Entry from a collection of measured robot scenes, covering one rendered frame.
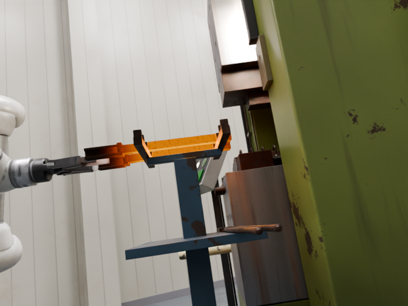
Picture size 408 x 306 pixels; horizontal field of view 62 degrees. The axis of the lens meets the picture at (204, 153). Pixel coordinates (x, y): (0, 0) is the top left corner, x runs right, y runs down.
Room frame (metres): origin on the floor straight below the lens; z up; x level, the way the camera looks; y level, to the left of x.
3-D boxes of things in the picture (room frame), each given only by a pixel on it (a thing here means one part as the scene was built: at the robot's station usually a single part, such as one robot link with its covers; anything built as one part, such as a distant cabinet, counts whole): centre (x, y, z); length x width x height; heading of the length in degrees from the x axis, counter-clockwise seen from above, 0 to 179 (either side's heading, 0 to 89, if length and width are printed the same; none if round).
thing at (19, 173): (1.02, 0.55, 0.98); 0.09 x 0.06 x 0.09; 4
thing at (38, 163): (1.02, 0.47, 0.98); 0.09 x 0.08 x 0.07; 94
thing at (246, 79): (1.43, -0.33, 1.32); 0.42 x 0.20 x 0.10; 91
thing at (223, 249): (1.77, -0.02, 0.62); 0.44 x 0.05 x 0.05; 91
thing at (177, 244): (0.93, 0.06, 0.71); 0.40 x 0.30 x 0.02; 4
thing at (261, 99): (1.41, -0.37, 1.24); 0.30 x 0.07 x 0.06; 91
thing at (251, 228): (0.82, -0.05, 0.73); 0.60 x 0.04 x 0.01; 5
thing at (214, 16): (1.39, -0.33, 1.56); 0.42 x 0.39 x 0.40; 91
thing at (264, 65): (1.12, -0.25, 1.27); 0.09 x 0.02 x 0.17; 1
